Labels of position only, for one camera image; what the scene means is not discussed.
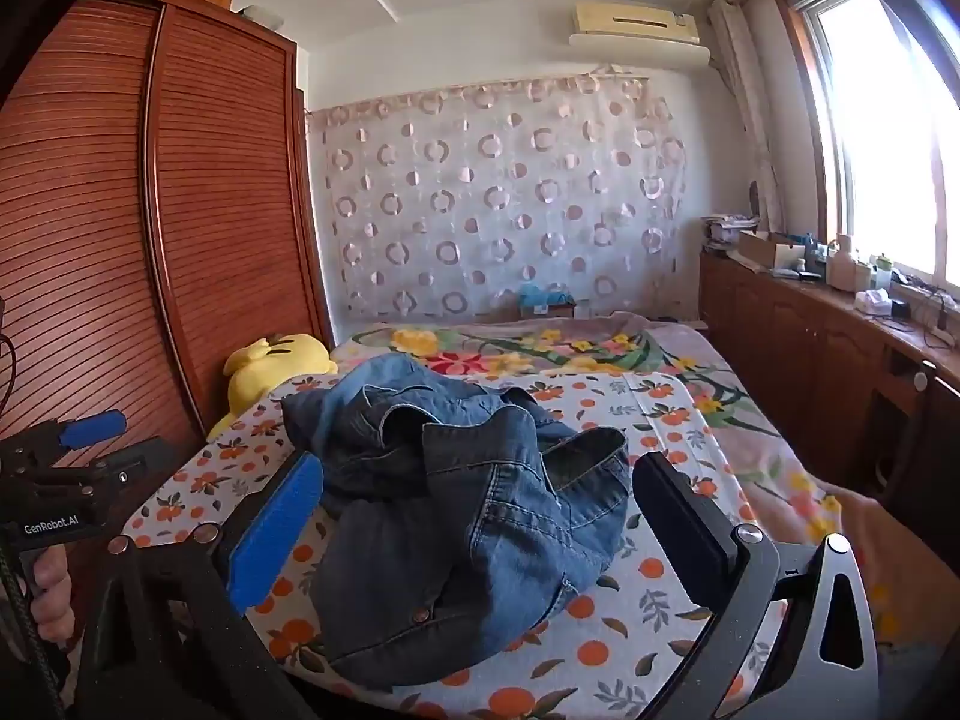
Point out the open cardboard box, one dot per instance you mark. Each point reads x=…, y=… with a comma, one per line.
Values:
x=761, y=247

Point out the long wooden low cabinet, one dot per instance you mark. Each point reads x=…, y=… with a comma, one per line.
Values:
x=787, y=345

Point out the floral pink blanket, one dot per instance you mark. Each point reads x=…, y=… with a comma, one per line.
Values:
x=525, y=349

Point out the white plastic bottle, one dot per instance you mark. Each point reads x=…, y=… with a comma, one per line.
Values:
x=841, y=266

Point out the yellow plush toy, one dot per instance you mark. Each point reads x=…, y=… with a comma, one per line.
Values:
x=262, y=375

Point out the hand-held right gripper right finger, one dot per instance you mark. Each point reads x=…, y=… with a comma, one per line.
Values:
x=686, y=540

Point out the wooden framed window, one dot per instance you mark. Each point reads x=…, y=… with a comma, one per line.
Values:
x=877, y=142

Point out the blue denim pants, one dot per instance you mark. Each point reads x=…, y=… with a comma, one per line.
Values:
x=465, y=525

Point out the wooden slatted wardrobe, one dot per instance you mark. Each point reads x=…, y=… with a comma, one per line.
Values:
x=112, y=202

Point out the cream air conditioner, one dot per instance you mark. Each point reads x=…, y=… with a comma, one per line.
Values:
x=637, y=19

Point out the circle patterned sheer curtain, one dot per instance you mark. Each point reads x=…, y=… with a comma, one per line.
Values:
x=480, y=240

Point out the stack of papers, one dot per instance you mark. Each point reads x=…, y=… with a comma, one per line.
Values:
x=727, y=229

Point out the person's left hand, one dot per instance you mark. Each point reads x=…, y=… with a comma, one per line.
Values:
x=54, y=596

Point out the blue plastic bag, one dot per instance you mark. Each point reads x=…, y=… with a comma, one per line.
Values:
x=540, y=294

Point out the beige window curtain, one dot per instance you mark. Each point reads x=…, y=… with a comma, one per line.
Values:
x=750, y=127

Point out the small white box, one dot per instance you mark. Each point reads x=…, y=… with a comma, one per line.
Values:
x=259, y=13

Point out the dark oval ornament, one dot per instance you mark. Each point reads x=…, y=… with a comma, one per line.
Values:
x=754, y=201

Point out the small green capped bottle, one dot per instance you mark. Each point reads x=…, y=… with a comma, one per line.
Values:
x=883, y=274

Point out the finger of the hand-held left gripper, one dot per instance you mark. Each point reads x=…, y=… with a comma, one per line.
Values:
x=94, y=428
x=131, y=465

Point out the small cardboard box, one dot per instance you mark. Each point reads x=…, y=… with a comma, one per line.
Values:
x=555, y=313

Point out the white tissue pack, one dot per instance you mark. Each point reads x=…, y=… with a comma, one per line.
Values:
x=874, y=302

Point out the orange fruit print bed sheet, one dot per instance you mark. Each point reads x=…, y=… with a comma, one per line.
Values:
x=652, y=615

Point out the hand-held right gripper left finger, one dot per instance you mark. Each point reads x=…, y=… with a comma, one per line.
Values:
x=274, y=540

